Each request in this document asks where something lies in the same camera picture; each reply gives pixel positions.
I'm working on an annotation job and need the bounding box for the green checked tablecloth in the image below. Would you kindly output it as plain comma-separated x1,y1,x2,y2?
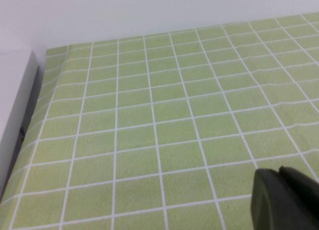
0,11,319,230

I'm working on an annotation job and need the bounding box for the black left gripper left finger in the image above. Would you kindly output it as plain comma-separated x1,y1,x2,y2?
250,168,296,230

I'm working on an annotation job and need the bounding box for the white side board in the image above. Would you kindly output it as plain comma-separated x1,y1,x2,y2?
0,50,40,200

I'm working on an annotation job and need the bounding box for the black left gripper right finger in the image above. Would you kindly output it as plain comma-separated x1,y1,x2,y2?
278,166,319,230

